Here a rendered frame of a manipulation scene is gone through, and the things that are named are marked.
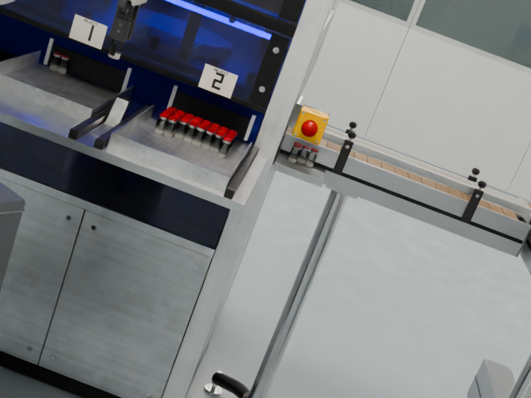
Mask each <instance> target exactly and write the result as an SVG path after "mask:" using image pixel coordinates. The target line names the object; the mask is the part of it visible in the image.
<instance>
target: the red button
mask: <svg viewBox="0 0 531 398"><path fill-rule="evenodd" d="M301 131H302V133H303V135H304V136H306V137H313V136H314V135H315V134H316V133H317V132H318V125H317V123H316V122H315V121H313V120H307V121H305V122H304V123H303V124H302V127H301Z"/></svg>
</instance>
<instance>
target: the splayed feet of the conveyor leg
mask: <svg viewBox="0 0 531 398"><path fill-rule="evenodd" d="M221 388H222V389H225V390H227V391H229V392H231V393H233V394H234V395H236V396H237V397H238V398H249V393H250V390H249V389H248V388H247V387H246V386H245V385H244V384H243V383H241V382H240V381H237V380H236V379H234V378H232V377H229V376H228V375H226V374H223V373H222V372H220V371H218V372H216V373H215V374H214V375H213V377H212V384H206V385H205V387H204V390H205V392H206V393H207V394H208V395H210V396H215V397H218V396H220V395H221V394H222V390H221Z"/></svg>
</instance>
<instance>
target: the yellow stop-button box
mask: <svg viewBox="0 0 531 398"><path fill-rule="evenodd" d="M329 118H330V113H327V112H324V111H321V110H319V109H317V108H314V107H311V106H308V105H306V104H304V105H303V106H302V109H301V111H300V113H299V117H298V119H297V121H296V125H295V127H294V130H293V131H292V136H294V137H298V138H300V139H303V140H305V141H309V142H310V143H313V144H316V145H319V143H320V141H321V139H322V135H323V134H324V131H325V128H326V125H327V123H328V121H329ZM307 120H313V121H315V122H316V123H317V125H318V132H317V133H316V134H315V135H314V136H313V137H306V136H304V135H303V133H302V131H301V127H302V124H303V123H304V122H305V121H307Z"/></svg>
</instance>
